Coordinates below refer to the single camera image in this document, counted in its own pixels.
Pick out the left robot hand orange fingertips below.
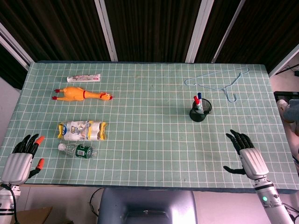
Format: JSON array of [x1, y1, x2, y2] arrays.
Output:
[[1, 133, 45, 185]]

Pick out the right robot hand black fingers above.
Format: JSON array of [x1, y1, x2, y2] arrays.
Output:
[[223, 129, 270, 181]]

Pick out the black mesh pen holder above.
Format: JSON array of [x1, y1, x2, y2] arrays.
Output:
[[189, 98, 212, 122]]

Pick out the red capped marker pen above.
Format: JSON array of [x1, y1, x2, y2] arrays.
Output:
[[193, 95, 203, 112]]

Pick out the blue marker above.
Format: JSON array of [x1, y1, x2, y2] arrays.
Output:
[[197, 92, 206, 113]]

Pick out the white shoe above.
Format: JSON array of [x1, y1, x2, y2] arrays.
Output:
[[276, 99, 289, 112]]

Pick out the clear bottle green label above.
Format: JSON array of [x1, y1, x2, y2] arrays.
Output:
[[57, 143, 98, 160]]

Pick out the packaged rolls yellow wrapper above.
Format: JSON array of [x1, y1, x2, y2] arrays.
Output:
[[57, 120, 109, 141]]

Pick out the yellow rubber chicken toy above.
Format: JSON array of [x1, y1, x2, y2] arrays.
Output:
[[51, 86, 113, 102]]

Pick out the green grid tablecloth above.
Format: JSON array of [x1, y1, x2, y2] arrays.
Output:
[[0, 61, 299, 194]]

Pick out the toothpaste tube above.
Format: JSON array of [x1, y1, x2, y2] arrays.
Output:
[[67, 73, 102, 83]]

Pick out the grey robot torso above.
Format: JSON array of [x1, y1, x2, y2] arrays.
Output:
[[97, 188, 198, 224]]

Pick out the light blue wire hanger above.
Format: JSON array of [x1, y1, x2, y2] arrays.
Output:
[[185, 66, 250, 103]]

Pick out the black cable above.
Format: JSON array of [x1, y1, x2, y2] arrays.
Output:
[[89, 188, 104, 217]]

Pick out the white partition frame post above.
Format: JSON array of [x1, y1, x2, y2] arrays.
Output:
[[268, 44, 299, 77], [211, 0, 246, 63], [0, 22, 30, 70], [185, 0, 214, 63], [94, 0, 118, 61]]

